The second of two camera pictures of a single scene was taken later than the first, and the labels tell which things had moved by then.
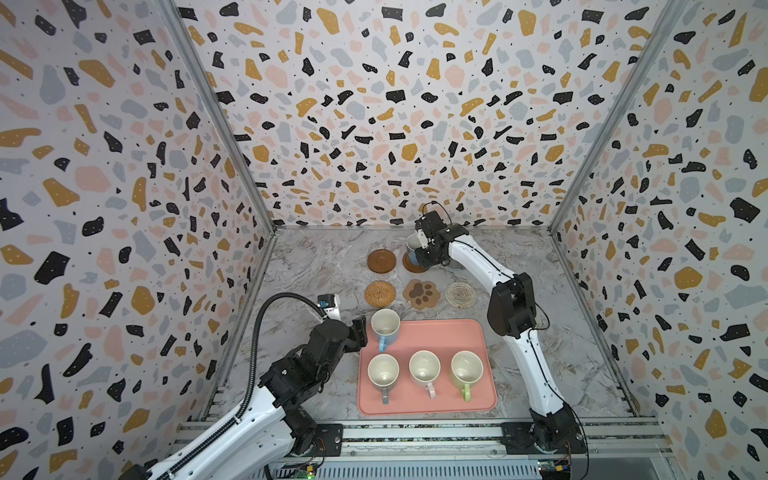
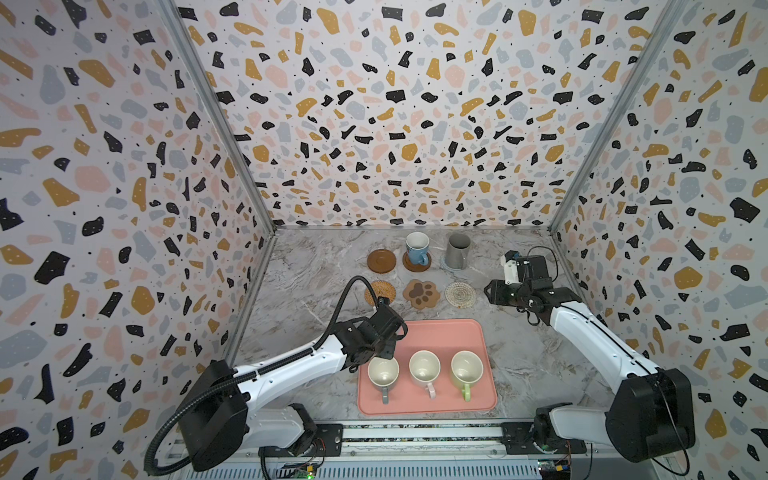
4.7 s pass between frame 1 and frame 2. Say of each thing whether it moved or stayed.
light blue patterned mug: stayed
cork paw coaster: stayed
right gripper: moved
